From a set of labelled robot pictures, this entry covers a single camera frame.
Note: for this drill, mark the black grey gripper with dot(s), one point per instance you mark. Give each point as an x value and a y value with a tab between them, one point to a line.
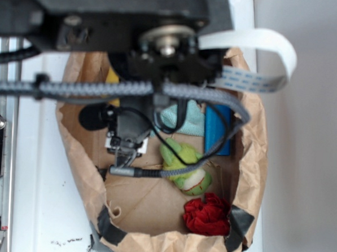
127	129

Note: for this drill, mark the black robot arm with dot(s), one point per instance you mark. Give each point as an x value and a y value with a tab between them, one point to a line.
155	46

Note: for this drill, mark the brown paper bag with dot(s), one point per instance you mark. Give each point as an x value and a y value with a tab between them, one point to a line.
146	214

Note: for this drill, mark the yellow object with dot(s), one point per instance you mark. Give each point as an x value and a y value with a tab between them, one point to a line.
113	80

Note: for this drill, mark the blue rectangular block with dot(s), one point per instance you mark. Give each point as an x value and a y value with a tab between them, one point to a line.
214	128

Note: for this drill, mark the red crumpled cloth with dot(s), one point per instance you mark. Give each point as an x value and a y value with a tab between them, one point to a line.
209	217

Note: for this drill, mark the aluminium frame rail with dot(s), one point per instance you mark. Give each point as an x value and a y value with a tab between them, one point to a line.
0	151

